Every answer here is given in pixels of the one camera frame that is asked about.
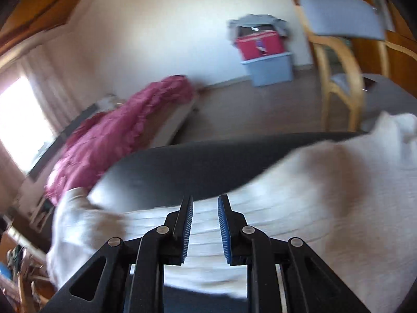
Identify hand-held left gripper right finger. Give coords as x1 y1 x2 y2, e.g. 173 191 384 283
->
218 194 370 313

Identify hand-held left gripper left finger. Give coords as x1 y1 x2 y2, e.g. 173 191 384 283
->
41 195 194 313

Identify off-white ribbed knit sweater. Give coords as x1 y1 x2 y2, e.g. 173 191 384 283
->
46 111 417 313

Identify bed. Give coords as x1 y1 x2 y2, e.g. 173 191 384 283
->
26 98 201 183

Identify crimson ruffled bedspread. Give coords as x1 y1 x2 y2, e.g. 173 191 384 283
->
44 75 197 207

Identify blue-grey plastic bin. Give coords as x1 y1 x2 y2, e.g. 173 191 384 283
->
241 52 294 87

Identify cluttered wooden desk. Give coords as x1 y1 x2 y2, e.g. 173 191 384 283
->
0 199 57 313

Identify red storage box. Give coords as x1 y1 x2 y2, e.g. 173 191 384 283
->
235 29 284 62

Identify window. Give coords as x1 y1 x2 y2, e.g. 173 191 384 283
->
0 75 57 177

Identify beige patterned curtain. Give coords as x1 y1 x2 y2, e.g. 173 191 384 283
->
0 39 67 133

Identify grey garment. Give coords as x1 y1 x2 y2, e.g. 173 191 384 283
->
226 13 290 39

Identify wooden door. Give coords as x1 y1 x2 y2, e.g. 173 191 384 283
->
329 0 388 75

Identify grey armchair wooden arms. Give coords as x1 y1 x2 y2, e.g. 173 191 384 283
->
295 0 417 134

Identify wooden wardrobe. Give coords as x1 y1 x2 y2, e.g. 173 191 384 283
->
375 0 417 100

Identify wooden ceiling trim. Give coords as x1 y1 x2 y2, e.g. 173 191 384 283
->
0 0 109 59

